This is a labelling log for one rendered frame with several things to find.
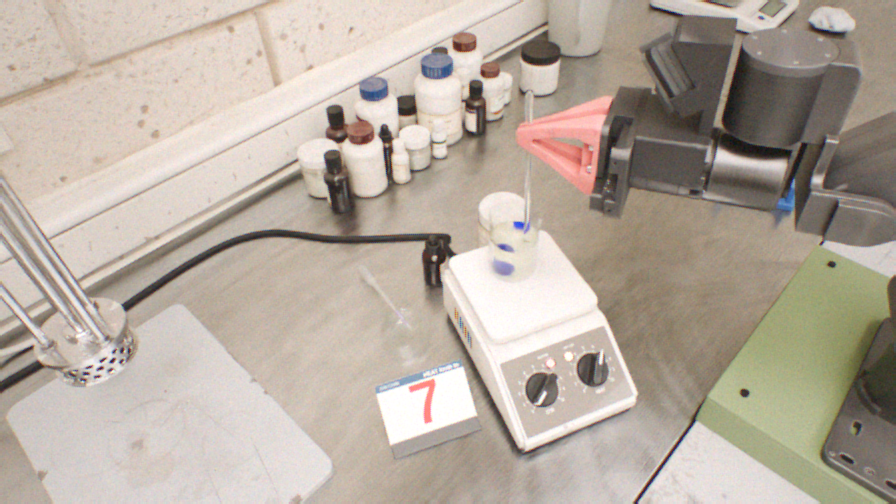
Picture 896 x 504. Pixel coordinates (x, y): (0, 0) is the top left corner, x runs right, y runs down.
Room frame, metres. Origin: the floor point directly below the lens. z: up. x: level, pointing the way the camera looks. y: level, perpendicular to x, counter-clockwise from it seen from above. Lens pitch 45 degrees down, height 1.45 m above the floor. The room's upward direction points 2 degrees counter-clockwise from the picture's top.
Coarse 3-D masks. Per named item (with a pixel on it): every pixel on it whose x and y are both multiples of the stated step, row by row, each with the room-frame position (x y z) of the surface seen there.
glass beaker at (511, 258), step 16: (496, 208) 0.45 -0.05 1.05; (512, 208) 0.45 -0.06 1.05; (496, 224) 0.45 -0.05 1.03; (496, 240) 0.41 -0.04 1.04; (512, 240) 0.40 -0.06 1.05; (528, 240) 0.41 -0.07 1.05; (496, 256) 0.41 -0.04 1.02; (512, 256) 0.40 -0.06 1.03; (528, 256) 0.41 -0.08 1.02; (496, 272) 0.41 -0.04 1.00; (512, 272) 0.40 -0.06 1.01; (528, 272) 0.41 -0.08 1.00
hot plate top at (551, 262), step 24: (552, 240) 0.47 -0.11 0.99; (456, 264) 0.43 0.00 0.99; (480, 264) 0.43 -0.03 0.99; (552, 264) 0.43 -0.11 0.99; (480, 288) 0.40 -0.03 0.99; (504, 288) 0.40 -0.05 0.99; (528, 288) 0.40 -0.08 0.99; (552, 288) 0.40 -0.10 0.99; (576, 288) 0.39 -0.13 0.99; (480, 312) 0.37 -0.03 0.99; (504, 312) 0.37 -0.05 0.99; (528, 312) 0.37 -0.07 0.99; (552, 312) 0.36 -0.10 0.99; (576, 312) 0.36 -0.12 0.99; (504, 336) 0.34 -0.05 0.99
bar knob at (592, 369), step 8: (600, 352) 0.33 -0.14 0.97; (584, 360) 0.33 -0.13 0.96; (592, 360) 0.33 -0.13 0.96; (600, 360) 0.32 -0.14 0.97; (584, 368) 0.32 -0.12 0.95; (592, 368) 0.32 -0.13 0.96; (600, 368) 0.32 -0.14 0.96; (608, 368) 0.32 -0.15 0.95; (584, 376) 0.32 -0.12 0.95; (592, 376) 0.31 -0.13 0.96; (600, 376) 0.31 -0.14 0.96; (592, 384) 0.31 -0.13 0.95; (600, 384) 0.31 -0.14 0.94
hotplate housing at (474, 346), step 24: (456, 288) 0.42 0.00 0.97; (456, 312) 0.40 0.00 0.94; (600, 312) 0.38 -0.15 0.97; (480, 336) 0.36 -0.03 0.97; (528, 336) 0.35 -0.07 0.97; (552, 336) 0.35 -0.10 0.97; (480, 360) 0.35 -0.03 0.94; (504, 360) 0.33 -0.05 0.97; (504, 384) 0.31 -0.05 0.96; (504, 408) 0.29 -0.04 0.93; (624, 408) 0.30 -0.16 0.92; (552, 432) 0.27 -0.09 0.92
